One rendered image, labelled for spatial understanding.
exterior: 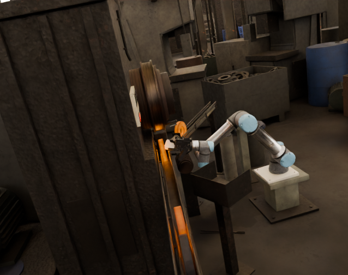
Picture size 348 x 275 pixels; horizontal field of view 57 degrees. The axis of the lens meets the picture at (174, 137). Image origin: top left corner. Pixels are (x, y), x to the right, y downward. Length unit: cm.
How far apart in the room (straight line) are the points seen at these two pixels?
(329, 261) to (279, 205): 59
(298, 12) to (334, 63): 92
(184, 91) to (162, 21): 104
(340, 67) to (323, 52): 33
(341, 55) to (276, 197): 307
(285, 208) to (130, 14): 337
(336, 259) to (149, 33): 367
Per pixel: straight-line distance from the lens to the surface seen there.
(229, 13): 1100
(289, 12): 529
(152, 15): 479
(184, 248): 123
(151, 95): 192
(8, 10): 170
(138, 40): 484
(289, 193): 268
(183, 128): 269
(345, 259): 234
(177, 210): 140
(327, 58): 519
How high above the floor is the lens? 150
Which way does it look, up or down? 18 degrees down
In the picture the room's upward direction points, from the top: 11 degrees counter-clockwise
